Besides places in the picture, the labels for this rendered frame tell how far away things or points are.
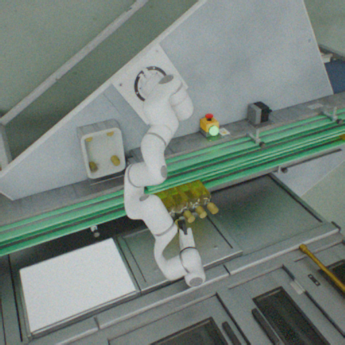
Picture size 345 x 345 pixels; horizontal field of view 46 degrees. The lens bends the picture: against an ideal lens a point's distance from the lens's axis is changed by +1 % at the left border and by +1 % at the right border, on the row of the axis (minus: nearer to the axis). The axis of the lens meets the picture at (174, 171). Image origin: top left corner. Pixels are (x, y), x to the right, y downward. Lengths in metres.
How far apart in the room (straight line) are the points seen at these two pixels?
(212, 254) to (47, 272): 0.69
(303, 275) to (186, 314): 0.50
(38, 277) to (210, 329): 0.73
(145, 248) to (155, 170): 0.59
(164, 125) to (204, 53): 0.58
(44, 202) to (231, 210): 0.89
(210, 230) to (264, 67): 0.84
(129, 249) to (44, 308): 0.41
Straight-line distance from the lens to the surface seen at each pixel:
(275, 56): 2.10
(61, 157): 1.83
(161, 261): 1.42
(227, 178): 2.01
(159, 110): 1.35
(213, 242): 1.81
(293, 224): 1.99
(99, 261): 1.78
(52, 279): 1.77
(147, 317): 1.61
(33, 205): 1.84
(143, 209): 1.31
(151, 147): 1.31
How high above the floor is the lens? 2.30
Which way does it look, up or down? 48 degrees down
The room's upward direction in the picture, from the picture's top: 142 degrees clockwise
